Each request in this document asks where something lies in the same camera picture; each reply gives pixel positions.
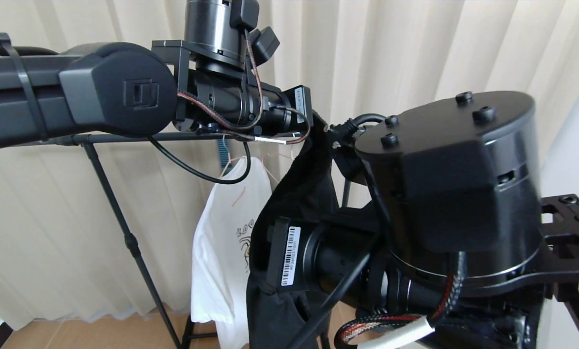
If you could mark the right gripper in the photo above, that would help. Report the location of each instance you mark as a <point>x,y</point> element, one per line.
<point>328,261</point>

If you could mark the white printed T-shirt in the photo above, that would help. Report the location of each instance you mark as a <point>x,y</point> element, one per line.
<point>216,266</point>

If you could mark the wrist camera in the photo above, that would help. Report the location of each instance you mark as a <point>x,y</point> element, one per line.
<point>265,43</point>
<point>350,160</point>

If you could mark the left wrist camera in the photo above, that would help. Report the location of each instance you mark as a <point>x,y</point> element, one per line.
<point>265,43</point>

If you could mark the blue ribbed strip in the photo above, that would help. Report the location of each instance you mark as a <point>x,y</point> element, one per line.
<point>223,152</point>

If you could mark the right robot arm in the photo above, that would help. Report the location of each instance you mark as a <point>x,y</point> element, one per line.
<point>454,194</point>

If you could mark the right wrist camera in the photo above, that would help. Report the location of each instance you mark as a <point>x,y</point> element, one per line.
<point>350,160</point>

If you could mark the black clothes rack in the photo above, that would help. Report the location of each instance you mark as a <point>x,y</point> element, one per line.
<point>119,213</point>

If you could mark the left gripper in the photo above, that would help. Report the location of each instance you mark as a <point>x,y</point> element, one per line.
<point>274,111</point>

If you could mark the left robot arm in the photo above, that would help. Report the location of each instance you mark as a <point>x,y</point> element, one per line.
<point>100,92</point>

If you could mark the black shorts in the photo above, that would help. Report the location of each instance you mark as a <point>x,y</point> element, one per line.
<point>299,194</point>

